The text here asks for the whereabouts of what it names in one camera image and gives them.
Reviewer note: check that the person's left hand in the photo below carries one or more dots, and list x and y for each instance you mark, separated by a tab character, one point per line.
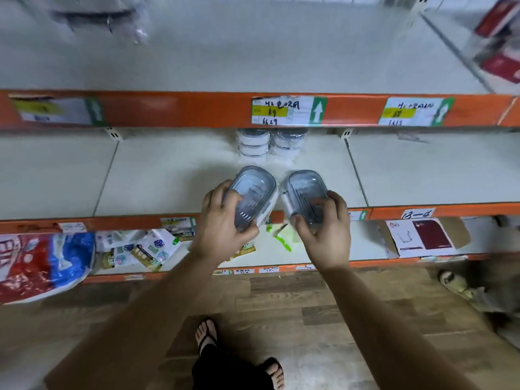
219	231

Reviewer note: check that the person's right hand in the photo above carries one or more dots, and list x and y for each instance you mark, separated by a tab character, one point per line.
329	239

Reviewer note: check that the person's right thumb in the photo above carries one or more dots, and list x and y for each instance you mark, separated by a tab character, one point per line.
301	225

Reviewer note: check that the person's left thumb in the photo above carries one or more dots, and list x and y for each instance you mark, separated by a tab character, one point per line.
248	236

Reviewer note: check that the grey oval lidded container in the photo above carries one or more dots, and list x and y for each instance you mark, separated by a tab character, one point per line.
254	190
302	190

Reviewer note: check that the person's right forearm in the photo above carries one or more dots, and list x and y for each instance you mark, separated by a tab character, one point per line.
386	333

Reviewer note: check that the person's left forearm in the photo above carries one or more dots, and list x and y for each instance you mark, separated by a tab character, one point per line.
150	320

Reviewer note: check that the green white plastic tool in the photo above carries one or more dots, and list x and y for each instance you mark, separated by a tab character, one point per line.
282	239

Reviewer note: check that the stack of round white containers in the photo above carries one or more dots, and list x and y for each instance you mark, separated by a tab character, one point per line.
270	144

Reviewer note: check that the person's left foot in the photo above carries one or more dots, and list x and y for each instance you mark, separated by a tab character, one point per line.
205	333

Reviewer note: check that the person's foot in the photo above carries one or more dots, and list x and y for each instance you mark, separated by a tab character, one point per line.
205	333
277	375

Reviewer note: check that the black flip-flop sandal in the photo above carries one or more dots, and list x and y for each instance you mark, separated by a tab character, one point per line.
208	339
270	367

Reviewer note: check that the pile of small product packets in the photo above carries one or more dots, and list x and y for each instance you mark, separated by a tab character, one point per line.
138	247

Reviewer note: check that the yellow white price label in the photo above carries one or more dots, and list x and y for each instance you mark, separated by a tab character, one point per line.
280	110
53	111
414	112

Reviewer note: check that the white handwritten shelf label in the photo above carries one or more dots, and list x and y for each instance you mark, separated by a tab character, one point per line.
417	213

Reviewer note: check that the white box with maroon picture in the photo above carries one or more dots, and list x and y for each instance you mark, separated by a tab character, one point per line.
422	237

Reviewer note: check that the person's black trousers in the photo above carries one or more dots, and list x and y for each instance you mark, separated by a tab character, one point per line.
227	371

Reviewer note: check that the person's right foot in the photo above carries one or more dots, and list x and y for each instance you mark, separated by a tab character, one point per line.
277	375

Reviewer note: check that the orange white store shelf unit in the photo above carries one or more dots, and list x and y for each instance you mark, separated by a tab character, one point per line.
183	109

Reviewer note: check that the brown cardboard box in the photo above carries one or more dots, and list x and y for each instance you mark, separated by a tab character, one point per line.
461	231

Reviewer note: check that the red blue white bag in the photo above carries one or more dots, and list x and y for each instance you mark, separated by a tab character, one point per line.
40	263

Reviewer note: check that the red white boxes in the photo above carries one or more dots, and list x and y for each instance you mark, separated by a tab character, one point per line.
499	40

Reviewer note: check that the clear plastic wrapped item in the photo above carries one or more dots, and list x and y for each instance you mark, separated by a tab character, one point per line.
89	14

